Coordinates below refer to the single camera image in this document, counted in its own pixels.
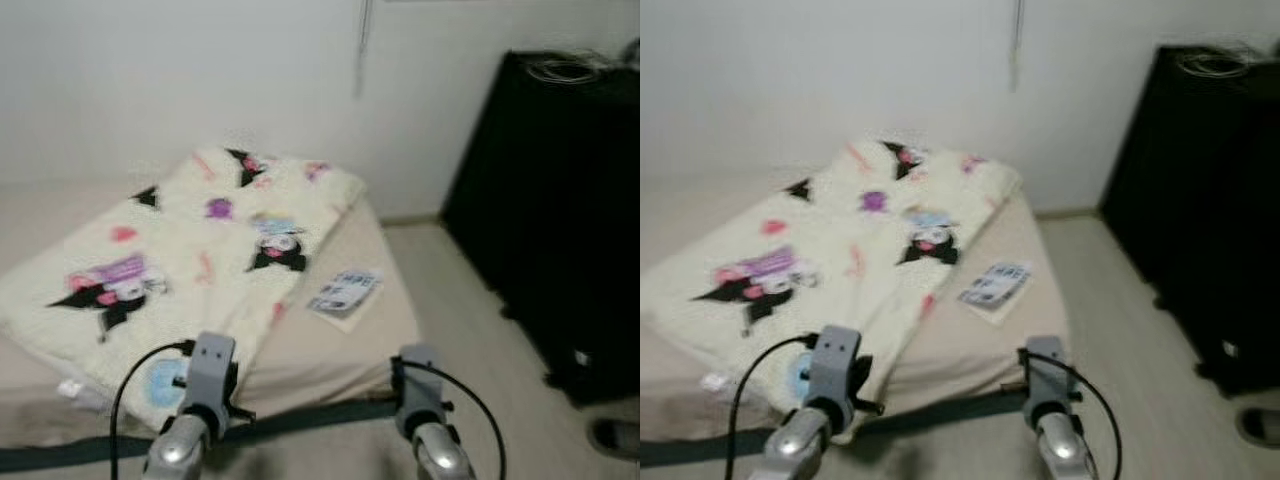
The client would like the black tall cabinet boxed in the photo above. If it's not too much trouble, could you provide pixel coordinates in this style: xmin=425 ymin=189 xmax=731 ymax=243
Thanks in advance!
xmin=1098 ymin=42 xmax=1280 ymax=396
xmin=440 ymin=50 xmax=641 ymax=406

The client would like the dark grey shoe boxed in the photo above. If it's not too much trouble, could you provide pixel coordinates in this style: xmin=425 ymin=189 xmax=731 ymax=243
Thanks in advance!
xmin=1235 ymin=405 xmax=1280 ymax=451
xmin=588 ymin=415 xmax=641 ymax=461

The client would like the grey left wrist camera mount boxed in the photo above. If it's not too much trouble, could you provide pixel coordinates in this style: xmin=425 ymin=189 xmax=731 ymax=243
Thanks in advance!
xmin=183 ymin=332 xmax=239 ymax=426
xmin=805 ymin=325 xmax=863 ymax=421

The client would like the plain white paper booklet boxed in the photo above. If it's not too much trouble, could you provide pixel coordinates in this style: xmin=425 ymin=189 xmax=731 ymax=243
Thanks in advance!
xmin=975 ymin=295 xmax=1026 ymax=325
xmin=322 ymin=300 xmax=376 ymax=334

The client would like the white pull cord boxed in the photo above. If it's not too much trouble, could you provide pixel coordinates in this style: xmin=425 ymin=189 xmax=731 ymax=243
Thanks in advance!
xmin=354 ymin=0 xmax=374 ymax=99
xmin=1009 ymin=0 xmax=1027 ymax=93

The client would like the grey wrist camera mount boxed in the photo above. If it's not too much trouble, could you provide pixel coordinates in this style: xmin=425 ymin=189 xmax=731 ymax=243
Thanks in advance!
xmin=1022 ymin=336 xmax=1073 ymax=431
xmin=393 ymin=345 xmax=446 ymax=441
xmin=805 ymin=325 xmax=863 ymax=421
xmin=183 ymin=332 xmax=239 ymax=426

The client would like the white wire coil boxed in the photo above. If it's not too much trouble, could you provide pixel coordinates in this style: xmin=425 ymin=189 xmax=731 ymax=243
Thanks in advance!
xmin=1175 ymin=48 xmax=1251 ymax=79
xmin=525 ymin=58 xmax=601 ymax=86

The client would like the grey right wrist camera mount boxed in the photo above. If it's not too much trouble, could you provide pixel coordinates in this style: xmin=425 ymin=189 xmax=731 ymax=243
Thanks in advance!
xmin=1022 ymin=336 xmax=1073 ymax=431
xmin=393 ymin=345 xmax=446 ymax=441

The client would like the beige bed mattress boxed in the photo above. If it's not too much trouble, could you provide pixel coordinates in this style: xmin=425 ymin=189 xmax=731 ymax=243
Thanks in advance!
xmin=0 ymin=180 xmax=423 ymax=451
xmin=640 ymin=175 xmax=1071 ymax=446

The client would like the white blue printed magazine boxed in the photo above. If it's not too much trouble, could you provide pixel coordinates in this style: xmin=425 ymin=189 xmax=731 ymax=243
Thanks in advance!
xmin=958 ymin=260 xmax=1034 ymax=311
xmin=305 ymin=268 xmax=384 ymax=321

